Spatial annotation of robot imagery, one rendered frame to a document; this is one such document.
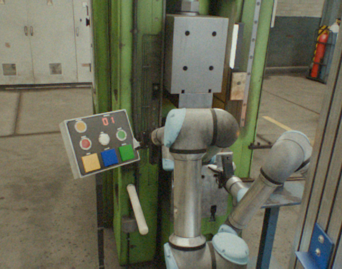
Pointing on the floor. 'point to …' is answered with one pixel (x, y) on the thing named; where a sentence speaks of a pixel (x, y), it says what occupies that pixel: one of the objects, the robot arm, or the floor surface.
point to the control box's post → (99, 217)
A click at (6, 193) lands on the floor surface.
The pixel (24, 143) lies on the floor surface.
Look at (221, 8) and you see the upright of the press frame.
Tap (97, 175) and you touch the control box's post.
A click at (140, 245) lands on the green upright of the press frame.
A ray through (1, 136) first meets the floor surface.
